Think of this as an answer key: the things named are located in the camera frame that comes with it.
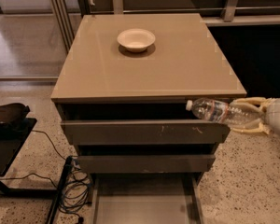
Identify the top grey drawer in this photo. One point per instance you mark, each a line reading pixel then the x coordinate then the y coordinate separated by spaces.
pixel 144 132

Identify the grey drawer cabinet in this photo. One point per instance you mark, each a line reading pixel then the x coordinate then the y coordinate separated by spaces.
pixel 102 81

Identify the bottom open grey drawer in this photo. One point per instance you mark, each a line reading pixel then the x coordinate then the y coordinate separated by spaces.
pixel 146 199

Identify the sliding glass door frame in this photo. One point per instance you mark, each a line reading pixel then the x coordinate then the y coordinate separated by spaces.
pixel 62 18

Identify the white paper bowl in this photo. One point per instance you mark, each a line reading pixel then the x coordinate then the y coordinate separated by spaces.
pixel 136 40

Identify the black side table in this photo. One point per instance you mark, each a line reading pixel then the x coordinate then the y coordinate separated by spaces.
pixel 11 141

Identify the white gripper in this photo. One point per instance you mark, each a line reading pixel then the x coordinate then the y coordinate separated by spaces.
pixel 278 115

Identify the clear plastic water bottle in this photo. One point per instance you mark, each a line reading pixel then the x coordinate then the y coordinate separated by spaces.
pixel 233 114

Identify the middle grey drawer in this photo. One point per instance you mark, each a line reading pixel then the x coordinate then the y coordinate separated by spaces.
pixel 150 164

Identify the black object on table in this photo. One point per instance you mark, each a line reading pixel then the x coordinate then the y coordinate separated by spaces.
pixel 11 115

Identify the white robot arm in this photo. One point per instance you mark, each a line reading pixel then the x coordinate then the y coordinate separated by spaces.
pixel 254 123

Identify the metal railing frame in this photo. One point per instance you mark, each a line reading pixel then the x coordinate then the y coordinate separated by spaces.
pixel 214 12

